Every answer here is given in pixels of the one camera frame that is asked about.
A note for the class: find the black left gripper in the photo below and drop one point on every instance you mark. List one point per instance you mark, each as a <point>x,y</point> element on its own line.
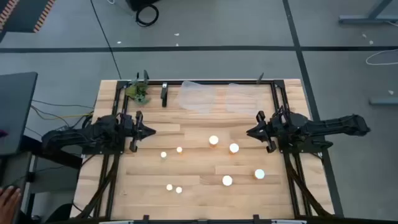
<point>135,132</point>

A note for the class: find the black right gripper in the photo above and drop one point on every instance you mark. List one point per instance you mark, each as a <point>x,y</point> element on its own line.
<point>270,130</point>

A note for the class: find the large orange pill bottle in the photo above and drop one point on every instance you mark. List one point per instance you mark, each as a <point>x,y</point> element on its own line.
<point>234,148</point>
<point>227,180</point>
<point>259,174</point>
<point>213,140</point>

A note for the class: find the small orange pill bottle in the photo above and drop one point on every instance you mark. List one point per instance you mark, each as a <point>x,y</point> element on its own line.
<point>179,149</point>

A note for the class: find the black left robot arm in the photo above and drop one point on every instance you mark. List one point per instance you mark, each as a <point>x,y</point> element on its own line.
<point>102,130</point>

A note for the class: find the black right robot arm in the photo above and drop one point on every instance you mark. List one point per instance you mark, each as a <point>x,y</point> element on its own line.
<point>326,126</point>

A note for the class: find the clear plastic bin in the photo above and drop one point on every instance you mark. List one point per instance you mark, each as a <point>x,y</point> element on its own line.
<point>196,98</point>
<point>245,99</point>

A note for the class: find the small green potted plant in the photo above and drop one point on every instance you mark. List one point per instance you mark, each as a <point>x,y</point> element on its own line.
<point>136,91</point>

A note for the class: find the black box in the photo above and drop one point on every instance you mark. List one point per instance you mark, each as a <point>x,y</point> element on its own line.
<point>140,3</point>

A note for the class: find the grey table foot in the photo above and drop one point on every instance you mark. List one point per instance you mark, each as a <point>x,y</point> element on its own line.
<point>384,101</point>

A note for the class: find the dark grey desk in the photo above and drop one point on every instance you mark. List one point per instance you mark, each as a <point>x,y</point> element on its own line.
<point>15,109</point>

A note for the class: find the person's hand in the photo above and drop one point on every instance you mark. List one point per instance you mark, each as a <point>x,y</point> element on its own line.
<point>7,202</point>

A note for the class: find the black mat orange striped edges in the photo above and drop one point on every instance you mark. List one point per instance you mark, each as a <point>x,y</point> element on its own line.
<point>21,15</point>

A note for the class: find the black table-level camera stand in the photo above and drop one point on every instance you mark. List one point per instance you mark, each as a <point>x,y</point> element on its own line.
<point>164,95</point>

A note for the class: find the black aluminium table frame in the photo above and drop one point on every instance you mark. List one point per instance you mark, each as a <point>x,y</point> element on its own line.
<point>220,82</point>

